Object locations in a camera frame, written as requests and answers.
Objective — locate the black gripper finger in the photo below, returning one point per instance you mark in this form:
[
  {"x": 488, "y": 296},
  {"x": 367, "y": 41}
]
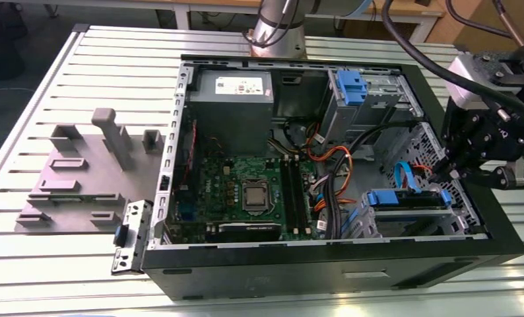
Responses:
[
  {"x": 457, "y": 132},
  {"x": 495, "y": 176}
]

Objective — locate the hard disk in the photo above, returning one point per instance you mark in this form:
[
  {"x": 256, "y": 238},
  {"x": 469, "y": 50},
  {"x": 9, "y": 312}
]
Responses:
[{"x": 383, "y": 197}]

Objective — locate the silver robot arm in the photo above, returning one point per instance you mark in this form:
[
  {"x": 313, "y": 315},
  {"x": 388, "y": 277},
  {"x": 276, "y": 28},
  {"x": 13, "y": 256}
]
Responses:
[{"x": 279, "y": 33}]

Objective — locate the metal disk bay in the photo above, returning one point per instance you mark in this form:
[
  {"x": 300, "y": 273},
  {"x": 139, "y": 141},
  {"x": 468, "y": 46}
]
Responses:
[{"x": 413, "y": 214}]

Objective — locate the grey metal drive cage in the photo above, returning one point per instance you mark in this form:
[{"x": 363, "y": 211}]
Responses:
[{"x": 363, "y": 115}]

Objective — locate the blue drive cage latch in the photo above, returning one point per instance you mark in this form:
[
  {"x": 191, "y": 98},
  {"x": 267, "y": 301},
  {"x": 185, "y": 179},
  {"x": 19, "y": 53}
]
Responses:
[{"x": 352, "y": 86}]

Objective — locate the brown wooden cabinet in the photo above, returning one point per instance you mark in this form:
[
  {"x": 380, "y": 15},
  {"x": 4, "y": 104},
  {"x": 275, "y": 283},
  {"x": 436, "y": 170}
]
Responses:
[{"x": 441, "y": 33}]

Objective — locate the black RAM slot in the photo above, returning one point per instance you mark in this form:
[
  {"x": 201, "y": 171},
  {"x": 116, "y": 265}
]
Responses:
[{"x": 289, "y": 195}]

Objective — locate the green motherboard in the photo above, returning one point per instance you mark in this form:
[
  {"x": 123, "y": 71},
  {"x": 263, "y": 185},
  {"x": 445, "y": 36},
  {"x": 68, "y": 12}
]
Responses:
[{"x": 252, "y": 165}]

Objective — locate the silver CPU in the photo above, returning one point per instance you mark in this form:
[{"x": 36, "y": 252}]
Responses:
[{"x": 256, "y": 197}]

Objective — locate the grey power supply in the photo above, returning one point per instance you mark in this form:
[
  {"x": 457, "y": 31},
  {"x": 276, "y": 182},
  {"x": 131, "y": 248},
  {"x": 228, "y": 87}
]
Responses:
[{"x": 231, "y": 122}]

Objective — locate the black PC case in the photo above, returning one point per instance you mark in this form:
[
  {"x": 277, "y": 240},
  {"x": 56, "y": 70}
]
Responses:
[{"x": 288, "y": 277}]

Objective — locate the black graphics card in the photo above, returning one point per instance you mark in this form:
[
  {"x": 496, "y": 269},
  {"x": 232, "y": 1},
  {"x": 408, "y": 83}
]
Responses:
[{"x": 248, "y": 231}]

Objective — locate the grey parts rack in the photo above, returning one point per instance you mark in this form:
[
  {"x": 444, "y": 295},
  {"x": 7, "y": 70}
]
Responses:
[{"x": 89, "y": 181}]

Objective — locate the green RAM stick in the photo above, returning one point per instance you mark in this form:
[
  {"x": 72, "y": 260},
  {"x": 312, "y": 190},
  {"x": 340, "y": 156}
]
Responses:
[{"x": 72, "y": 198}]

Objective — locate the black office chair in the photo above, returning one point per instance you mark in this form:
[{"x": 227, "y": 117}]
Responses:
[{"x": 1, "y": 49}]

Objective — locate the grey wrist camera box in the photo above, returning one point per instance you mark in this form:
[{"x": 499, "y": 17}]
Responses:
[{"x": 461, "y": 67}]

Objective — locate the wooden desk with white frame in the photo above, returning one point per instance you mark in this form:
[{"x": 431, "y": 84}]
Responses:
[{"x": 420, "y": 13}]

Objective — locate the metal expansion slot bracket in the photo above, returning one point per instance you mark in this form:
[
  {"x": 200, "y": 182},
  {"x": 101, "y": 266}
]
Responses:
[{"x": 135, "y": 231}]

